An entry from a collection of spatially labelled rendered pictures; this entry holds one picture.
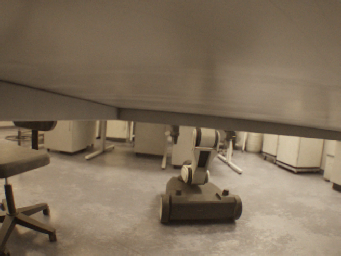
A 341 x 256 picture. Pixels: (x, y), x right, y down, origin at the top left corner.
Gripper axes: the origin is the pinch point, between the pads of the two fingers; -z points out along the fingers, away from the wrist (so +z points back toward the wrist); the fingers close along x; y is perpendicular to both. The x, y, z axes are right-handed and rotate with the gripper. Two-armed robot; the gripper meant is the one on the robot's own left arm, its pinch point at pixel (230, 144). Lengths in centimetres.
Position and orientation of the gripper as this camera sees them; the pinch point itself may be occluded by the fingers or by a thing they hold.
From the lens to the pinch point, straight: 147.3
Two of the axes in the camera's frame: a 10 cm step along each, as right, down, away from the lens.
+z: 0.7, -9.9, 1.6
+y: 9.9, 0.8, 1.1
